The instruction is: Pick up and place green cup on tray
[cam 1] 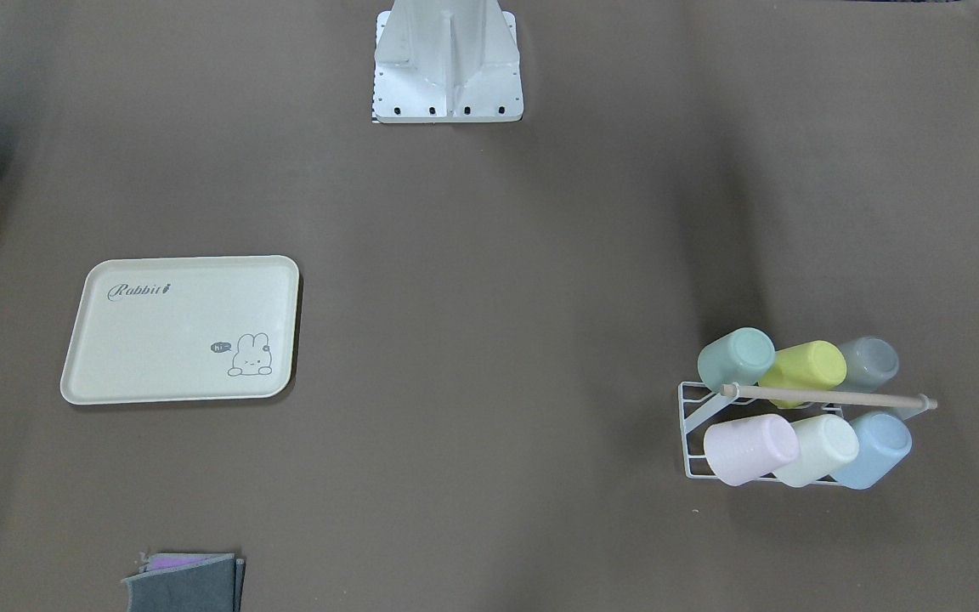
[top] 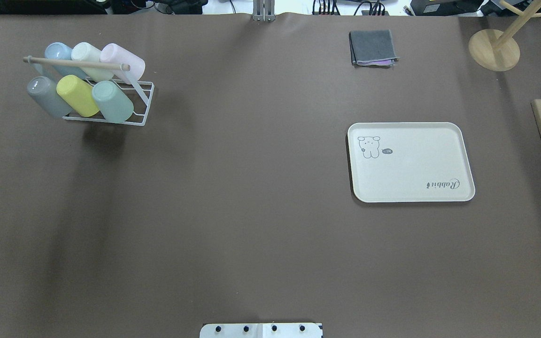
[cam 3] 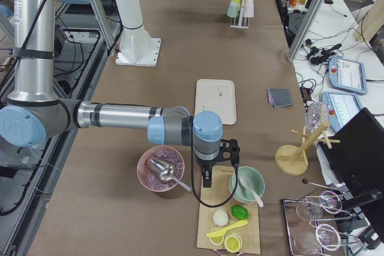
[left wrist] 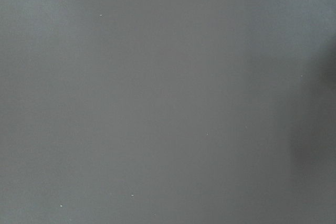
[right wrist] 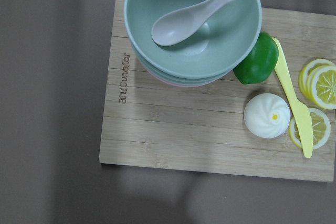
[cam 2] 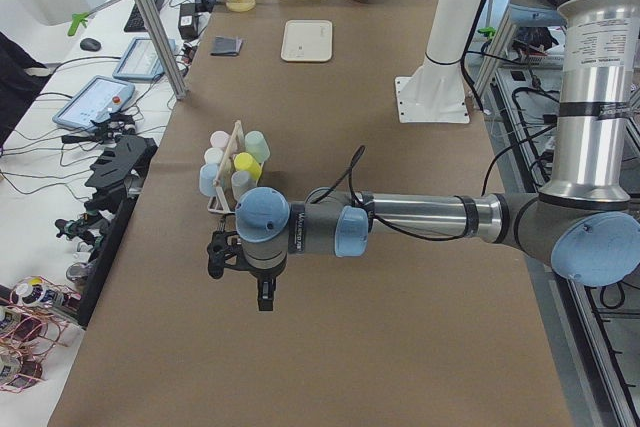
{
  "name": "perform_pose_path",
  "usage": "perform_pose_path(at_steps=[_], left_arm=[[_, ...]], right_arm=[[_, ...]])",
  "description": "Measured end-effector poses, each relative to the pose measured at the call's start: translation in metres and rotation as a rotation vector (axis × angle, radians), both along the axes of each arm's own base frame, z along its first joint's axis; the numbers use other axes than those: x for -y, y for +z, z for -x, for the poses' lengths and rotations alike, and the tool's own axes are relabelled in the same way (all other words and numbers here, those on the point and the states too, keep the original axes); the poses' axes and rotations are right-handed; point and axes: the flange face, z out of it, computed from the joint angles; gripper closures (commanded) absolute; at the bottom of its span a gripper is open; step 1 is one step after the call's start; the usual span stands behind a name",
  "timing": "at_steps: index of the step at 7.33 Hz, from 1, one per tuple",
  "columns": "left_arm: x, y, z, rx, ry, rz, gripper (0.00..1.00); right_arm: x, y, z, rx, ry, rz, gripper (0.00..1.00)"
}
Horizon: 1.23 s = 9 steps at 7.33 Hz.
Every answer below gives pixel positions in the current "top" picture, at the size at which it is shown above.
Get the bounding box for cream rabbit tray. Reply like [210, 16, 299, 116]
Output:
[347, 122, 475, 203]

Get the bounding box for green plastic cup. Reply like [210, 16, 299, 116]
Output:
[92, 81, 134, 123]

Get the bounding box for pink plastic cup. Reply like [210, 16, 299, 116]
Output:
[99, 43, 146, 81]

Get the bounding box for yellow plastic cup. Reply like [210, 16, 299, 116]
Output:
[56, 75, 100, 117]

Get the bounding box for cream white plastic cup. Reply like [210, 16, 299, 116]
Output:
[71, 41, 114, 83]

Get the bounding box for grey plastic cup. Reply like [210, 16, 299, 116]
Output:
[26, 76, 73, 118]

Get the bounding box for blue plastic cup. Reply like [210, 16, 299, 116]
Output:
[44, 41, 87, 80]

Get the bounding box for folded grey cloth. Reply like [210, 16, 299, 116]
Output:
[348, 30, 398, 67]

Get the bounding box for wooden mug tree stand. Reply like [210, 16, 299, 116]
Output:
[468, 0, 541, 71]

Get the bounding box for white wire cup rack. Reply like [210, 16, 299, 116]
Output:
[23, 56, 155, 127]

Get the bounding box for aluminium frame post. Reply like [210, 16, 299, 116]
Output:
[252, 0, 276, 22]

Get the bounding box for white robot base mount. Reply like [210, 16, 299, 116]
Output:
[199, 322, 324, 338]

